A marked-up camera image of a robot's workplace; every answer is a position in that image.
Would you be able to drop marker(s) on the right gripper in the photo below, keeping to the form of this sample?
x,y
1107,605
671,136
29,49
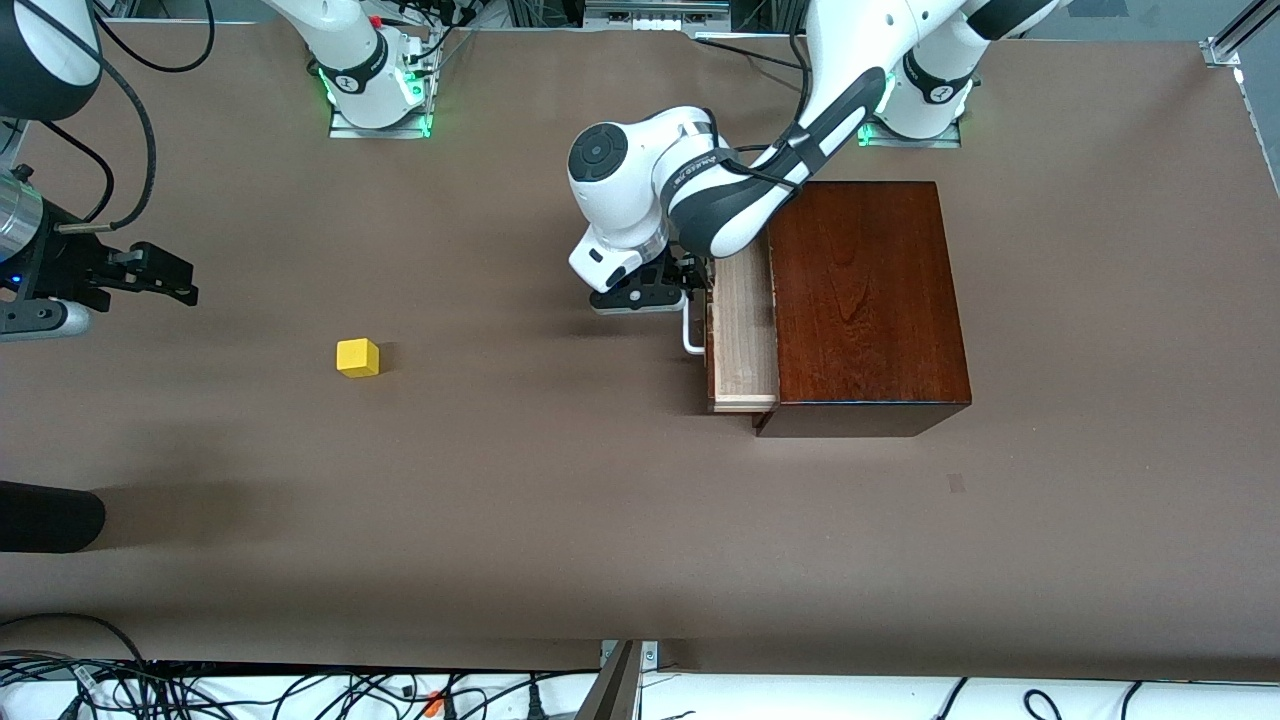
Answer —
x,y
62,266

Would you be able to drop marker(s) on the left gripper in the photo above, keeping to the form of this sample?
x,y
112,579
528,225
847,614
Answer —
x,y
686,271

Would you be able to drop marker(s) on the yellow cube block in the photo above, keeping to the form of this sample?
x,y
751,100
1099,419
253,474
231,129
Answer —
x,y
357,358

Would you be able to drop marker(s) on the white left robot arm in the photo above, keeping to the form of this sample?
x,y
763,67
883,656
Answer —
x,y
620,190

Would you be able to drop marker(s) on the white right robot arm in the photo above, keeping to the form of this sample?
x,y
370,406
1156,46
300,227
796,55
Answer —
x,y
350,40

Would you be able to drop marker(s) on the dark brown wooden cabinet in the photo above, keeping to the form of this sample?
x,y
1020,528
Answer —
x,y
870,320

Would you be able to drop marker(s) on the grey power strip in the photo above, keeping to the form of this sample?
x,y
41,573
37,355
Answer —
x,y
655,22

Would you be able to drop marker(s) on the black ribbed cylinder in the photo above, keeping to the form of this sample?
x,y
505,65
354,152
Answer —
x,y
50,517

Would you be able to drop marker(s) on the small aluminium mounting plate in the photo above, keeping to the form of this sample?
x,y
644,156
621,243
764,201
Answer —
x,y
650,655

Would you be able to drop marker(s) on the dark grey metal beam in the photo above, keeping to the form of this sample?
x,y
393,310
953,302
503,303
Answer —
x,y
615,690

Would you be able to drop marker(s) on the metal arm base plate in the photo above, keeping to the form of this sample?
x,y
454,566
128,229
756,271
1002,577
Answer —
x,y
930,142
380,130

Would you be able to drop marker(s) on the aluminium frame profile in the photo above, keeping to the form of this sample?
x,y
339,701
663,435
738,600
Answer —
x,y
1225,50

